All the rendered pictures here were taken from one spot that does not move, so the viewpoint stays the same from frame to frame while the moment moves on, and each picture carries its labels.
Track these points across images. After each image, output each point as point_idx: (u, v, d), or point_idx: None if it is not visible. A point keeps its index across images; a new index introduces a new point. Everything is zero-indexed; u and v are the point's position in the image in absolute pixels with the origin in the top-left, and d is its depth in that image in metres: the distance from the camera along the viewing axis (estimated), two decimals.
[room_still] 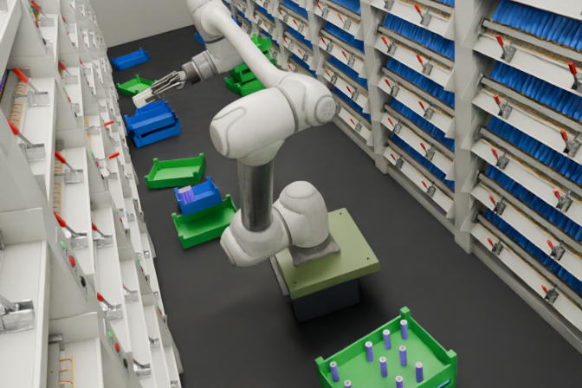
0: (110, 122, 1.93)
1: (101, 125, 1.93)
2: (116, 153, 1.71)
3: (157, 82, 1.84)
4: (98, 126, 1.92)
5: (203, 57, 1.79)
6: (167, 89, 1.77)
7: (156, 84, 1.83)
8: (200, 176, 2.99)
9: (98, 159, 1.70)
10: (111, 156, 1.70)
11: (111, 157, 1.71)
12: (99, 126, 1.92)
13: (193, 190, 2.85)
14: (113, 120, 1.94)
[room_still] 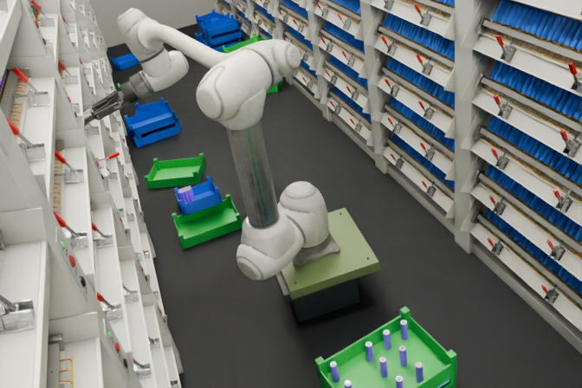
0: None
1: None
2: (116, 153, 1.71)
3: (98, 102, 1.92)
4: (90, 126, 1.91)
5: (139, 77, 1.87)
6: (105, 109, 1.85)
7: (96, 104, 1.91)
8: (200, 176, 2.99)
9: (98, 159, 1.70)
10: (111, 156, 1.70)
11: (111, 157, 1.71)
12: (89, 126, 1.91)
13: (193, 190, 2.85)
14: None
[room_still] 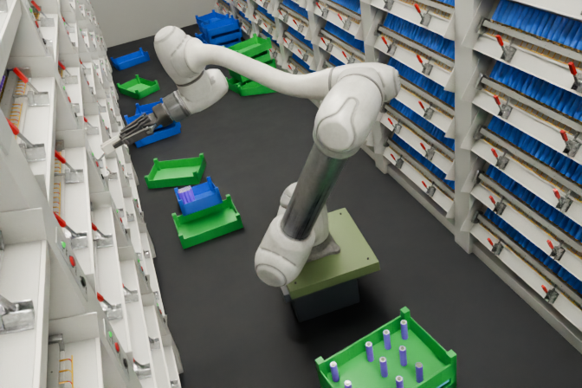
0: None
1: (87, 122, 1.90)
2: None
3: (126, 126, 1.72)
4: (90, 126, 1.91)
5: (174, 98, 1.67)
6: (135, 134, 1.65)
7: (126, 129, 1.71)
8: (200, 176, 2.99)
9: (96, 159, 1.69)
10: None
11: None
12: (89, 126, 1.91)
13: (193, 190, 2.85)
14: None
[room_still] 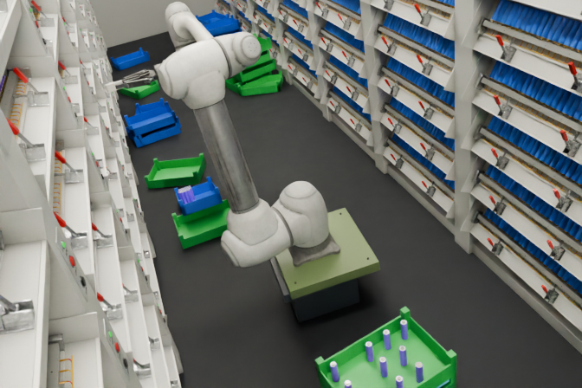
0: None
1: (87, 122, 1.90)
2: None
3: (128, 76, 2.13)
4: (90, 126, 1.91)
5: None
6: (136, 81, 2.08)
7: (127, 77, 2.12)
8: (200, 176, 2.99)
9: None
10: None
11: None
12: (89, 126, 1.91)
13: (193, 190, 2.85)
14: None
